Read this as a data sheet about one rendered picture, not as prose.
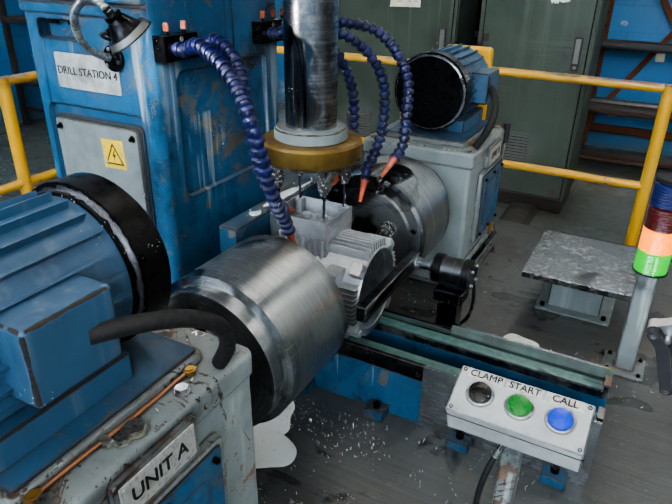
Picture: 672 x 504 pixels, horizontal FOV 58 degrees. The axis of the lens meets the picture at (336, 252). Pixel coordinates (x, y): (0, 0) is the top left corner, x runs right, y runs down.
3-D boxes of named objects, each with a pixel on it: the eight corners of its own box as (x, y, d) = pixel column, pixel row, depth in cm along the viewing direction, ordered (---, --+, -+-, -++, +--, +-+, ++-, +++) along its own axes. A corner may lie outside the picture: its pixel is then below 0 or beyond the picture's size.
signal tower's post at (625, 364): (600, 371, 126) (649, 180, 107) (604, 351, 132) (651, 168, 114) (641, 383, 123) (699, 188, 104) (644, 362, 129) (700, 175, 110)
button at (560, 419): (544, 430, 75) (545, 423, 73) (550, 409, 76) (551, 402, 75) (569, 439, 73) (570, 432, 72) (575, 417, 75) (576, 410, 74)
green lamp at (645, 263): (631, 273, 116) (636, 252, 114) (633, 260, 121) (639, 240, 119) (665, 280, 114) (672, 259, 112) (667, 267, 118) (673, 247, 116)
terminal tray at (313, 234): (269, 246, 114) (268, 211, 111) (299, 227, 123) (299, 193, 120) (325, 261, 109) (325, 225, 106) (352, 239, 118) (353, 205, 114)
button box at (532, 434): (446, 426, 81) (444, 407, 78) (463, 382, 85) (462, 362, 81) (579, 474, 74) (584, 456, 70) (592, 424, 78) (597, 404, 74)
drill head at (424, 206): (297, 286, 133) (295, 177, 122) (376, 221, 165) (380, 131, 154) (402, 316, 122) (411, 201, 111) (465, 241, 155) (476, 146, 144)
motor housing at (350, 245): (260, 325, 118) (256, 237, 109) (310, 284, 133) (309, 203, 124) (352, 356, 109) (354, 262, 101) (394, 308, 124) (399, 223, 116)
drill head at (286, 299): (89, 454, 88) (56, 307, 77) (241, 331, 117) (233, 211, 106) (228, 526, 77) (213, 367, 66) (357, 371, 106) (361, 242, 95)
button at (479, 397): (465, 403, 79) (464, 397, 77) (472, 384, 80) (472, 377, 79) (488, 411, 78) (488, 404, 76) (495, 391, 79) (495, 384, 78)
